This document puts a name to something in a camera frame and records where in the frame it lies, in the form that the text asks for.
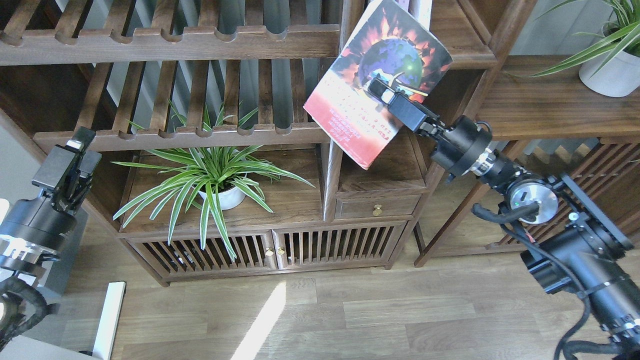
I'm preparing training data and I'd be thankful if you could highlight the white table leg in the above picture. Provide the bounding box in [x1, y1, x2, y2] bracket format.
[92, 281, 127, 360]

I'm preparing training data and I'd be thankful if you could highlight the spider plant white pot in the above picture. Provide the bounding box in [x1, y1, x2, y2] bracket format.
[111, 100, 315, 262]

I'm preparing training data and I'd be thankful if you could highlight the potted plant white pot right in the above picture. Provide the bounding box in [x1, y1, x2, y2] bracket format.
[531, 0, 640, 98]

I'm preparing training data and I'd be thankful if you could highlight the right gripper silver-tipped finger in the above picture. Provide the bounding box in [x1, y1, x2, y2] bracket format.
[368, 77, 399, 107]

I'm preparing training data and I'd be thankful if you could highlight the wooden side table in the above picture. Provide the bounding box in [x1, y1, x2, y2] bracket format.
[410, 55, 639, 268]

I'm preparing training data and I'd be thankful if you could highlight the dark wooden bookshelf cabinet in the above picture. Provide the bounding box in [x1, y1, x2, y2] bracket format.
[0, 0, 537, 288]

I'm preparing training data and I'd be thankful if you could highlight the red orange cover book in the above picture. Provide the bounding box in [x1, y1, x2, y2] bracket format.
[304, 0, 453, 170]

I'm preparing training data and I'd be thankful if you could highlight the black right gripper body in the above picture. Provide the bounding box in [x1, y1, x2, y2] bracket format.
[386, 92, 493, 177]

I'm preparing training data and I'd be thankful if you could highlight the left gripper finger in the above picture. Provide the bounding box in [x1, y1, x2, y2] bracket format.
[80, 150, 102, 177]
[65, 127, 96, 153]

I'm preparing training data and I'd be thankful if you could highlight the pale lilac white book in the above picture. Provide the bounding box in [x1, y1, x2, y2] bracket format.
[396, 0, 410, 12]

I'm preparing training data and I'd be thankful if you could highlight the left slatted cabinet door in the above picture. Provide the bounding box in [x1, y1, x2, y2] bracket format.
[126, 232, 279, 282]

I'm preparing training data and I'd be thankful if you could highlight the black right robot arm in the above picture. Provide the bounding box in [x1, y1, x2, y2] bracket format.
[364, 77, 640, 360]

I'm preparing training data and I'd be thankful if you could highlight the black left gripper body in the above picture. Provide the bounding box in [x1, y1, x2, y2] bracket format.
[1, 147, 93, 251]

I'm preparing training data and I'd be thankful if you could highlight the right slatted cabinet door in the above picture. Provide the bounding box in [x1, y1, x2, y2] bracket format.
[272, 221, 406, 272]

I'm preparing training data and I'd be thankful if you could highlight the small drawer brass knob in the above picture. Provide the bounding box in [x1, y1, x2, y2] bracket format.
[333, 194, 422, 221]

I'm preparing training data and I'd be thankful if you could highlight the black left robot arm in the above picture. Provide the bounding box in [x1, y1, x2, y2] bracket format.
[0, 126, 102, 347]

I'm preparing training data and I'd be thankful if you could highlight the large white book red stamp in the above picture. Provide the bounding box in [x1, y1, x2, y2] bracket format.
[408, 0, 434, 31]

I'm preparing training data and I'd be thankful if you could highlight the slatted cabinet door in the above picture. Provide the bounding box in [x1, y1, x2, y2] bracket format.
[126, 232, 279, 282]
[272, 221, 406, 272]

